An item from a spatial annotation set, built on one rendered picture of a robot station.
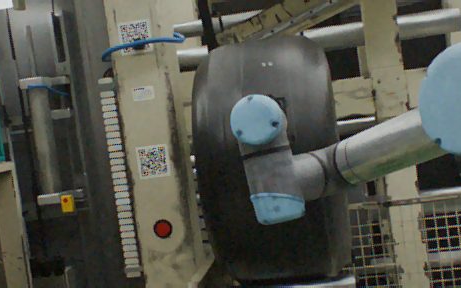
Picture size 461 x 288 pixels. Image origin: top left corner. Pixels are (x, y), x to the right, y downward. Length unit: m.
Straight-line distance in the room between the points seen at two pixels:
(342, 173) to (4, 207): 0.80
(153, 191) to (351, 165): 0.67
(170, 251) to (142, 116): 0.32
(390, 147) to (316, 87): 0.44
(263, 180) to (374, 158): 0.16
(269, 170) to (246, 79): 0.45
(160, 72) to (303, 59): 0.35
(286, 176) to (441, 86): 0.34
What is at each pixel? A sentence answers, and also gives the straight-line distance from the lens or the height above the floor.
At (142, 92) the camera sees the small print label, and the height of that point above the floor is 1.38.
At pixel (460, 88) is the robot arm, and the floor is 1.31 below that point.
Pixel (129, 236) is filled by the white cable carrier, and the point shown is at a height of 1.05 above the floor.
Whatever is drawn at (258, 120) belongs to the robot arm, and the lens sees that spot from 0.98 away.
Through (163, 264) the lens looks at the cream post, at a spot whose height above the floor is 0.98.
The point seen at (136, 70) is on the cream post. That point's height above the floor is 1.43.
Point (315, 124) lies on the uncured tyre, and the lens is 1.35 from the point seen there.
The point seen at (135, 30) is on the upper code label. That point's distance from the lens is 1.60.
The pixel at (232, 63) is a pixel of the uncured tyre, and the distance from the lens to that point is 1.46.
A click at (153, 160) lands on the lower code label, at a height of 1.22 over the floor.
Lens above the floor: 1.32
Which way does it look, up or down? 3 degrees down
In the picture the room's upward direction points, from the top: 8 degrees counter-clockwise
